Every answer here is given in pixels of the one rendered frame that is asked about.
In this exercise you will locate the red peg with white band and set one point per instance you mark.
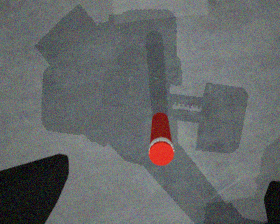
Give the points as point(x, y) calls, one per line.
point(161, 150)

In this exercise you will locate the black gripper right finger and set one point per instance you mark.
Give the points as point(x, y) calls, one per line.
point(272, 202)

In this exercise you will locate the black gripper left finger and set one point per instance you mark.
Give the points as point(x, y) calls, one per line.
point(29, 192)

